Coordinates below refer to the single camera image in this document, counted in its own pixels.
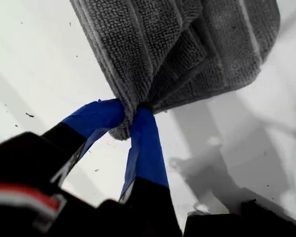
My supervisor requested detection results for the grey striped towel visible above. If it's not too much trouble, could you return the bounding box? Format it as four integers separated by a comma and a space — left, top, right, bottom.
69, 0, 282, 141

